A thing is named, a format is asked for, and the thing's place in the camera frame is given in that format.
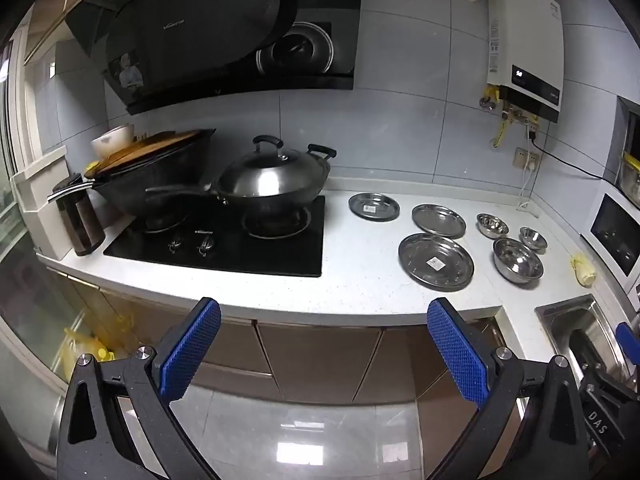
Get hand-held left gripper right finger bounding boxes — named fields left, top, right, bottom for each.
left=425, top=297, right=596, bottom=480

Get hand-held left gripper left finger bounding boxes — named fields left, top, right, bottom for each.
left=57, top=297, right=222, bottom=480

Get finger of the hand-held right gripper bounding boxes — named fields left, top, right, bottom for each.
left=616, top=322, right=640, bottom=376

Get large steel bowl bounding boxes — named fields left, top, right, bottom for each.
left=492, top=237, right=544, bottom=286

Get medium steel bowl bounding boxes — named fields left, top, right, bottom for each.
left=476, top=213, right=510, bottom=239

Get steel sink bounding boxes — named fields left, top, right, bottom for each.
left=535, top=294, right=640, bottom=386

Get yellow dish cloth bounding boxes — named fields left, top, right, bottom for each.
left=570, top=254, right=597, bottom=288

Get large steel plate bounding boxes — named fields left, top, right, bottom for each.
left=398, top=233, right=475, bottom=291

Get yellow plastic bag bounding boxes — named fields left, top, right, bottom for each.
left=62, top=310, right=136, bottom=381

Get white microwave oven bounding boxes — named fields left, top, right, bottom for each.
left=580, top=192, right=640, bottom=281

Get black glass gas stove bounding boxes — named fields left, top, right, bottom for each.
left=103, top=195, right=326, bottom=278

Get medium steel plate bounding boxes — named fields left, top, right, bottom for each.
left=411, top=203, right=467, bottom=239

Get brown lower cabinets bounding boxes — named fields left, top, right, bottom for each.
left=47, top=267, right=506, bottom=406

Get small steel bowl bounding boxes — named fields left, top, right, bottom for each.
left=518, top=226, right=548, bottom=252

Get small steel plate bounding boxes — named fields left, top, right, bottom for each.
left=348, top=192, right=402, bottom=222

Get large black wok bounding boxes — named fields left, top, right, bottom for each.
left=84, top=129, right=217, bottom=216

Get steel wok lid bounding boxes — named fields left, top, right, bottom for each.
left=214, top=135, right=331, bottom=198

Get wooden cutting board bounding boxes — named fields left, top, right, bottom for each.
left=85, top=130, right=216, bottom=178

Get white plastic box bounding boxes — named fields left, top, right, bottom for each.
left=10, top=146, right=76, bottom=261

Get white ceramic bowl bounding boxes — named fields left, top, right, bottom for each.
left=91, top=124, right=136, bottom=161

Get white gas water heater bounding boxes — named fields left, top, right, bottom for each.
left=486, top=0, right=563, bottom=123

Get black range hood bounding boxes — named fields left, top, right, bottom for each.
left=65, top=0, right=365, bottom=116

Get dark kettle with steel handle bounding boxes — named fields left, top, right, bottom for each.
left=47, top=174, right=107, bottom=257

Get steel wok with handle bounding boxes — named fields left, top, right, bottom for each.
left=145, top=144, right=337, bottom=221

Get white cable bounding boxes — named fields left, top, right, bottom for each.
left=517, top=165, right=537, bottom=211

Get black power cable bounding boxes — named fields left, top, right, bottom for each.
left=527, top=125, right=618, bottom=182

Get built-in wall cabinet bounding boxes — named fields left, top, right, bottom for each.
left=614, top=95, right=640, bottom=196

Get wall power socket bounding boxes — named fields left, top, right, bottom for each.
left=514, top=147, right=542, bottom=171

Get yellow gas hose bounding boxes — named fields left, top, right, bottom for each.
left=492, top=85, right=507, bottom=149

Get brown wall cabinet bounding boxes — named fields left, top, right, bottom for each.
left=22, top=0, right=128, bottom=66

